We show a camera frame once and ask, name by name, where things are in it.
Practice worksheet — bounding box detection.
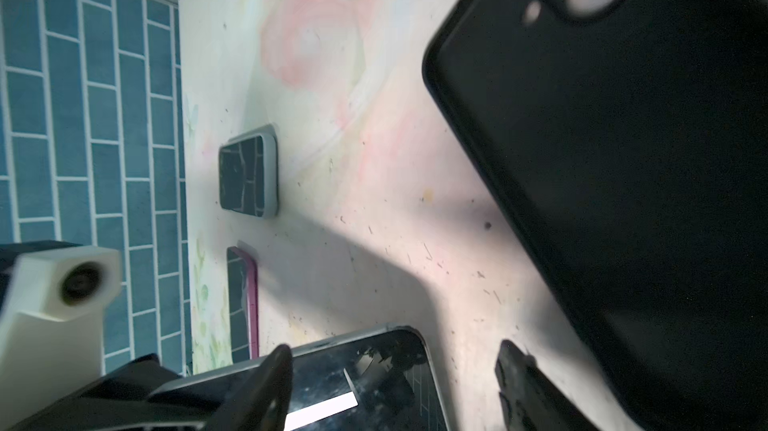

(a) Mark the blue phone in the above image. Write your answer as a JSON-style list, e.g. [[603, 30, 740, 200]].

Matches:
[[218, 125, 279, 219]]

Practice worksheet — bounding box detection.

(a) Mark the black phone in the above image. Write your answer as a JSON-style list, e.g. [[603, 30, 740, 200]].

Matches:
[[149, 325, 452, 431], [226, 246, 259, 364]]

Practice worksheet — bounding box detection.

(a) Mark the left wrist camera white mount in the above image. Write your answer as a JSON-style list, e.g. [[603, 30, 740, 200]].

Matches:
[[1, 241, 123, 430]]

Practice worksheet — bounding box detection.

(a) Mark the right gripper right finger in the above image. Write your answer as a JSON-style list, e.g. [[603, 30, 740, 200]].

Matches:
[[495, 339, 597, 431]]

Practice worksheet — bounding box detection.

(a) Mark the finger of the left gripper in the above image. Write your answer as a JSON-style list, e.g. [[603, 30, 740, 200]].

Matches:
[[11, 354, 221, 430]]

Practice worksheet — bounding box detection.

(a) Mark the black phone case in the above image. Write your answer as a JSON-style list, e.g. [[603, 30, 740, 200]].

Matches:
[[422, 0, 767, 430]]

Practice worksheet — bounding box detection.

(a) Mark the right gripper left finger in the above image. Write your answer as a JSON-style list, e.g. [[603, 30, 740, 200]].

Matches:
[[206, 344, 293, 431]]

